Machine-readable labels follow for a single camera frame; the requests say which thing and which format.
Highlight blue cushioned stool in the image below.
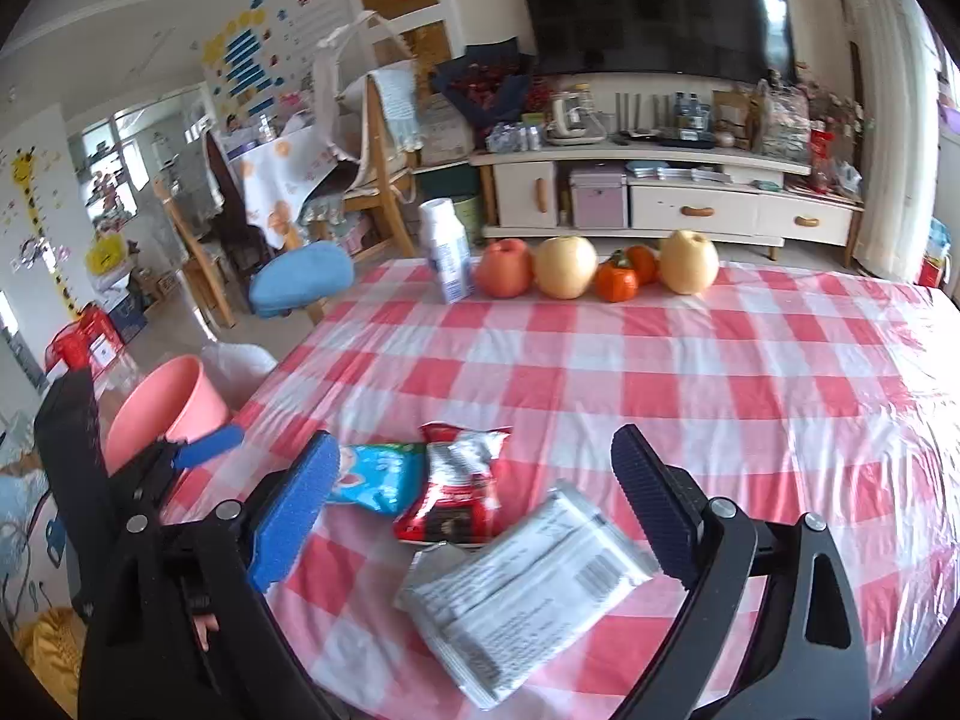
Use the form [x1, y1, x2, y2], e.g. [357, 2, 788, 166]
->
[249, 241, 356, 320]

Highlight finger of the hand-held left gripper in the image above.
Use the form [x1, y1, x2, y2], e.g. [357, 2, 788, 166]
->
[154, 424, 247, 473]

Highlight wooden chair with cushion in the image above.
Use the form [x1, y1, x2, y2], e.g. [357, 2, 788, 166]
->
[334, 67, 421, 260]

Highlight brown cardboard box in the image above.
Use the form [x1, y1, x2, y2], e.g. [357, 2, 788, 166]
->
[711, 90, 755, 149]

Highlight red snack wrapper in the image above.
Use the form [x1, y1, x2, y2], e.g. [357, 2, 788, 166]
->
[394, 422, 512, 547]

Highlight orange persimmon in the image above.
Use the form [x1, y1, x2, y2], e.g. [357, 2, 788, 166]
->
[596, 253, 641, 303]
[626, 244, 661, 286]

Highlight pink storage box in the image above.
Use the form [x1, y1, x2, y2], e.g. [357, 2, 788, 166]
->
[568, 167, 628, 230]

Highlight blue yellow wall poster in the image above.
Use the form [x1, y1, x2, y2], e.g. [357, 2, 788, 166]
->
[201, 0, 338, 110]

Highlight yellow pear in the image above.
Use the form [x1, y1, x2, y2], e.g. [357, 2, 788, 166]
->
[532, 235, 599, 299]
[658, 229, 719, 295]

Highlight white cloth tote bag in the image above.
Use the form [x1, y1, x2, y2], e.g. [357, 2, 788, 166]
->
[311, 11, 417, 166]

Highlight blue printed wrapper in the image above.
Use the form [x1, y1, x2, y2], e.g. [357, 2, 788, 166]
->
[330, 442, 428, 517]

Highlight dark green box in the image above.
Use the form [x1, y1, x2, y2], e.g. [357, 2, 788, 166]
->
[416, 163, 481, 200]

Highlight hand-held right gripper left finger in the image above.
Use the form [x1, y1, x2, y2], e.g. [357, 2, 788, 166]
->
[79, 431, 342, 720]

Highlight pack of water bottles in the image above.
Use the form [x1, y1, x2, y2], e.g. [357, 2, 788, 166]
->
[486, 120, 542, 153]

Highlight white carton box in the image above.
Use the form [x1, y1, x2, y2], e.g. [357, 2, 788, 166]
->
[416, 94, 475, 166]

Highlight black television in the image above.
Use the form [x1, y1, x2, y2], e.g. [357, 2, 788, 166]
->
[512, 0, 797, 85]

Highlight white printed table cover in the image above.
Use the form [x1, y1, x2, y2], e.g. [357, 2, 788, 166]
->
[240, 124, 338, 248]

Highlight red apple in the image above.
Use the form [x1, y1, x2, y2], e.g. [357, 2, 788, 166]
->
[476, 238, 537, 299]

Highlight cream television cabinet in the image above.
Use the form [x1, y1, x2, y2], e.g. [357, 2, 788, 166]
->
[470, 71, 865, 260]

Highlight giraffe wall sticker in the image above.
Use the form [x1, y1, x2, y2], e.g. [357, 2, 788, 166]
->
[11, 154, 80, 320]

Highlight printed blanket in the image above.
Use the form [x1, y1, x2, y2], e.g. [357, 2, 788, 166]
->
[0, 412, 83, 631]

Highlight white plastic bottle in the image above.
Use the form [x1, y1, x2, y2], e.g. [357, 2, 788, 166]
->
[418, 197, 473, 305]

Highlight red gift bags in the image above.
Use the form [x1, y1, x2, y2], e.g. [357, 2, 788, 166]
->
[46, 305, 125, 376]

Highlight white kitchen appliance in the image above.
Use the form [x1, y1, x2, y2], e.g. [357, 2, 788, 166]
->
[546, 88, 607, 146]

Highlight white plastic bag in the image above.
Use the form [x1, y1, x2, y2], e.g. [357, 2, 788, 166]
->
[199, 341, 278, 410]

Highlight yellow bag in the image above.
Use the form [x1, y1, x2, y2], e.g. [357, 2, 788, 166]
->
[85, 235, 127, 276]

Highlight teal towel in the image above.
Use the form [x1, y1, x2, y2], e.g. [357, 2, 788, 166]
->
[371, 67, 421, 153]

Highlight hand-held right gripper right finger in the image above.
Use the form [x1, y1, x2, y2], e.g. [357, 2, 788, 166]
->
[611, 424, 875, 720]

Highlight light green bin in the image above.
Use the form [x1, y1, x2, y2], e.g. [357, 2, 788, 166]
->
[450, 195, 485, 241]

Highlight dark wooden chair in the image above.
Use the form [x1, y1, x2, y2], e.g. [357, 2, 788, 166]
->
[202, 127, 263, 286]

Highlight light wooden chair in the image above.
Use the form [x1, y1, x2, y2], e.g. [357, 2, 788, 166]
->
[154, 178, 237, 329]

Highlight yellow knit cloth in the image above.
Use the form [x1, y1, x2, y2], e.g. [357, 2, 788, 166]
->
[15, 607, 83, 717]

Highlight red white checked tablecloth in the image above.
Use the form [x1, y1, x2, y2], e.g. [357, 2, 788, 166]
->
[161, 255, 960, 720]

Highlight pink plastic bucket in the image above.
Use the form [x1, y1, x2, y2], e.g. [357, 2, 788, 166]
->
[101, 356, 230, 477]

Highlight clear plastic bag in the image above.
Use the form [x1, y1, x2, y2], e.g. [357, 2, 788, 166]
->
[754, 79, 812, 158]

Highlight white foil packet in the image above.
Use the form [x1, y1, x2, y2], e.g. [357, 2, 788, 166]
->
[394, 480, 657, 710]

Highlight dark blue flower bouquet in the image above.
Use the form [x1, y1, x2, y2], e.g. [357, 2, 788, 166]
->
[431, 37, 541, 128]

